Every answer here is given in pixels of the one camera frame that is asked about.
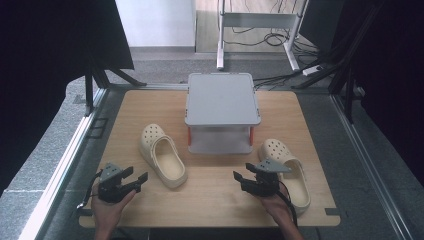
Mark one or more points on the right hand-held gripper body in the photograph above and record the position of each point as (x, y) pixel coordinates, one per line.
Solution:
(265, 185)

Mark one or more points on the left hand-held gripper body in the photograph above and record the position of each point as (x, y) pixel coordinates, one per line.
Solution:
(111, 190)

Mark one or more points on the cream foam clog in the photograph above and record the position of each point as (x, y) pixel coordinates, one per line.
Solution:
(300, 190)
(166, 160)

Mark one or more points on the person's left hand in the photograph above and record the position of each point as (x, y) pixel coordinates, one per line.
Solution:
(106, 213)

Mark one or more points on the person's right hand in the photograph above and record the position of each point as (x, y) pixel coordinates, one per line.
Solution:
(278, 208)

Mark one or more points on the grey two-tier shoe rack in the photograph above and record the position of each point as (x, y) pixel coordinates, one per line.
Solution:
(221, 100)

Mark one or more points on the black tripod stand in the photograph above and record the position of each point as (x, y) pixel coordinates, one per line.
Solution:
(89, 90)
(348, 83)

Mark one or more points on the white power strip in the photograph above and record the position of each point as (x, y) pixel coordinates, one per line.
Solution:
(312, 70)

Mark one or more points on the black curtain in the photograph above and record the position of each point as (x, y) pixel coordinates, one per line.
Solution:
(50, 50)
(390, 66)

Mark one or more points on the aluminium frame rail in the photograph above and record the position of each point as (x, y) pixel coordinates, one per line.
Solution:
(370, 160)
(63, 166)

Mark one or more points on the white metal desk frame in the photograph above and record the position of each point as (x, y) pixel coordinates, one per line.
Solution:
(260, 20)

